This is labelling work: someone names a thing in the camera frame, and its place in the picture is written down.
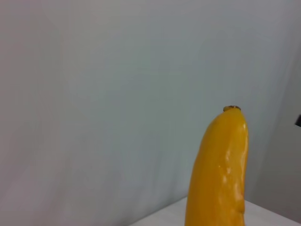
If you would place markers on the yellow banana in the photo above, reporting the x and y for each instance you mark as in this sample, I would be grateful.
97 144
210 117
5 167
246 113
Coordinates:
216 176

